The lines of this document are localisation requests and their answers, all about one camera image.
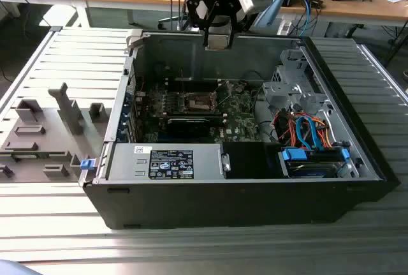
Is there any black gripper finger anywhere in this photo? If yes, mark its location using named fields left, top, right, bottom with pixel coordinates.
left=186, top=0, right=211, bottom=48
left=228, top=13, right=248, bottom=49

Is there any silver green CPU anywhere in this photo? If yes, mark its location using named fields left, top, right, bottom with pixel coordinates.
left=205, top=25, right=233, bottom=52

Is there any CPU socket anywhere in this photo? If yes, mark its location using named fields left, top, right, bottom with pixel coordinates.
left=178, top=91, right=220, bottom=114

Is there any white power strip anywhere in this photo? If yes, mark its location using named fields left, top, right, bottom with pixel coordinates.
left=276, top=19, right=293, bottom=36

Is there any silver drive cage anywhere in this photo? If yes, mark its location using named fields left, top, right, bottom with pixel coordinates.
left=261, top=48, right=332, bottom=119

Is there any green motherboard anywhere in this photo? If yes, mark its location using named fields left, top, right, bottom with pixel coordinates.
left=133, top=78, right=265, bottom=144

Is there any black graphics card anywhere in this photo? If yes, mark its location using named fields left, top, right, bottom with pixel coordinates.
left=149, top=112, right=226, bottom=138

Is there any black plastic shroud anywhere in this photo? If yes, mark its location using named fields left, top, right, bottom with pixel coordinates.
left=222, top=142, right=283, bottom=180

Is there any hard disk blue carrier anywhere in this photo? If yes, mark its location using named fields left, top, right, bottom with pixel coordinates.
left=279, top=147, right=351, bottom=179

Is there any grey power supply unit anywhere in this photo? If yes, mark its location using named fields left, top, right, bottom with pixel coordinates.
left=106, top=143, right=224, bottom=181

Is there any grey parts rack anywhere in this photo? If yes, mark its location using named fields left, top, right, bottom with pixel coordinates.
left=0, top=82, right=111, bottom=183

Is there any black PC case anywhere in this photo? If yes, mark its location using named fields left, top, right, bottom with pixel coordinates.
left=82, top=29, right=401, bottom=230

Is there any blue chair back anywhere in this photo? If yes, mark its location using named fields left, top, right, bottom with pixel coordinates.
left=0, top=259, right=42, bottom=275

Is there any blue hanging cable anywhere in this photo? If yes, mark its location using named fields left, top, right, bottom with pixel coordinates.
left=301, top=0, right=315, bottom=37

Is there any blue wire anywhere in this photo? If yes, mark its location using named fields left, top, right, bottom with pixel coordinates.
left=305, top=117, right=323, bottom=151
left=295, top=114, right=312, bottom=147

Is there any orange wire bundle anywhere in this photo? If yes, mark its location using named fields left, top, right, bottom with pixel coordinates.
left=277, top=110, right=335, bottom=148

